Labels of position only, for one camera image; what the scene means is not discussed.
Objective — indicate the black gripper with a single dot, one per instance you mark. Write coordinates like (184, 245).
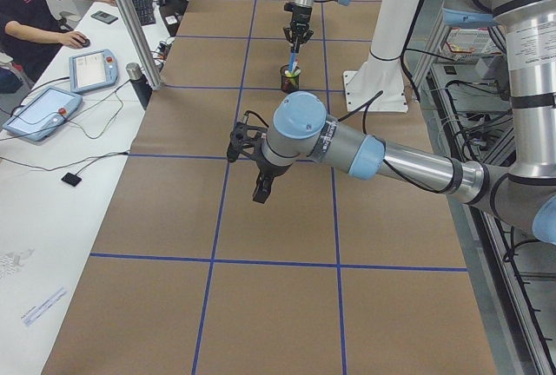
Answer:
(270, 170)
(301, 14)

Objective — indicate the blue highlighter pen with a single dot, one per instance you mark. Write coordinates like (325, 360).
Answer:
(293, 58)

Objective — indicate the black mesh pen cup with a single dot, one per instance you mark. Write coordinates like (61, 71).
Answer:
(295, 80)

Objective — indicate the brown paper table cover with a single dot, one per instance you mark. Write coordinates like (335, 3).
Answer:
(331, 275)

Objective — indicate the black keyboard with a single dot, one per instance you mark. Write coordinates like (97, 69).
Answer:
(145, 11)

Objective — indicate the dark metal bottle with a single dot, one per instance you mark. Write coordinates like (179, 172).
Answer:
(139, 83)

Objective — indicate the black smartphone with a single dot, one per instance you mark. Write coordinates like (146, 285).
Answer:
(104, 17)

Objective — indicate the teach pendant far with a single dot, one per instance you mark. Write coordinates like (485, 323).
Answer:
(94, 70)

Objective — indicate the teach pendant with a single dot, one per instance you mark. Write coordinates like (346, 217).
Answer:
(44, 114)
(94, 70)

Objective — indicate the teach pendant near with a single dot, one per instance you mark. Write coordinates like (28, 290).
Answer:
(44, 114)

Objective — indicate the seated person black shirt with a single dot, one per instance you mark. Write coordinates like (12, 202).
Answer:
(32, 36)

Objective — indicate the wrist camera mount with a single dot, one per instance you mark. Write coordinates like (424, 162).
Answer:
(246, 139)

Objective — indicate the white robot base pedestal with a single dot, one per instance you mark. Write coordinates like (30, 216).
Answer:
(380, 76)

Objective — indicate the aluminium frame post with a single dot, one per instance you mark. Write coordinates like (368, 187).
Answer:
(134, 28)

